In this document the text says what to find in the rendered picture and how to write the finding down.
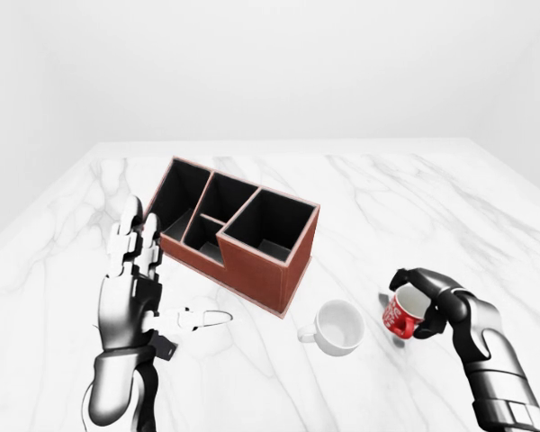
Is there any red patterned mug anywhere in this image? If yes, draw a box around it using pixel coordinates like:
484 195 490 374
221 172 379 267
382 284 426 340

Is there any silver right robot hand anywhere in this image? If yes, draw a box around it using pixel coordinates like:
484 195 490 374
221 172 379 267
388 267 501 362

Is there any red-brown desk caddy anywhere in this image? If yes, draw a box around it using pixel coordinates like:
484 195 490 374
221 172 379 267
142 155 321 320

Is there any white mug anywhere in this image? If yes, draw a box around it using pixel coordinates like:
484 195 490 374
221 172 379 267
296 299 366 358

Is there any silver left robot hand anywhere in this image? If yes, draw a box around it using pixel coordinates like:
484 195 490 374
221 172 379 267
96 194 234 363

